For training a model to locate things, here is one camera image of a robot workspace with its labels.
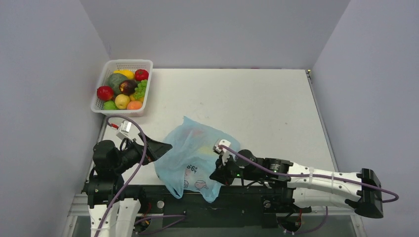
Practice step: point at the yellow fake lemon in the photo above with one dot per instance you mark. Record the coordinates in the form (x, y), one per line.
(122, 101)

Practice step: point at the orange fake peach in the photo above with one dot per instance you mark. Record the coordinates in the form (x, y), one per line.
(134, 105)

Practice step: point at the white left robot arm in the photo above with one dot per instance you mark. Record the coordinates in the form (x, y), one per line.
(113, 203)

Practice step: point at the light blue printed plastic bag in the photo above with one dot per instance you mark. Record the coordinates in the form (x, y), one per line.
(187, 166)

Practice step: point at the green fake melon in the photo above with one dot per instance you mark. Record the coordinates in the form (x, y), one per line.
(114, 80)

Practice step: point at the green fake lime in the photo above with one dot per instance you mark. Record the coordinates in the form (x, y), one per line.
(109, 105)

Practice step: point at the red fake apple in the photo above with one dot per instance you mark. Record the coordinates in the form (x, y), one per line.
(105, 93)

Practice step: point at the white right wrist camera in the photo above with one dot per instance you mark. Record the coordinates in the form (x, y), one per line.
(220, 148)

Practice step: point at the white plastic basket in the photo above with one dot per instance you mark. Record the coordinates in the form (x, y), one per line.
(121, 64)

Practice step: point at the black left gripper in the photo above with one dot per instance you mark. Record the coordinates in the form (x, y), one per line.
(154, 149)

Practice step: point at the dark purple fake fruit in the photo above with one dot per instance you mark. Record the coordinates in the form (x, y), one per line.
(127, 87)

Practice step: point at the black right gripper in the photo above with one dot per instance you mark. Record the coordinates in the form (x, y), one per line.
(223, 170)

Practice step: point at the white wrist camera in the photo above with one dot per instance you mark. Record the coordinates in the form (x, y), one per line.
(123, 130)
(220, 148)

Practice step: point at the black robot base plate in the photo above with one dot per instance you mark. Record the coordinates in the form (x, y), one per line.
(236, 206)

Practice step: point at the green fake grapes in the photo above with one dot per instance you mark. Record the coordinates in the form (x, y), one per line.
(140, 90)

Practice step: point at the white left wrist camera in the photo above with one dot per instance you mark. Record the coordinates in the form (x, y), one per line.
(123, 130)

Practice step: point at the red fake tomato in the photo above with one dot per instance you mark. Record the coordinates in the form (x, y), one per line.
(141, 74)

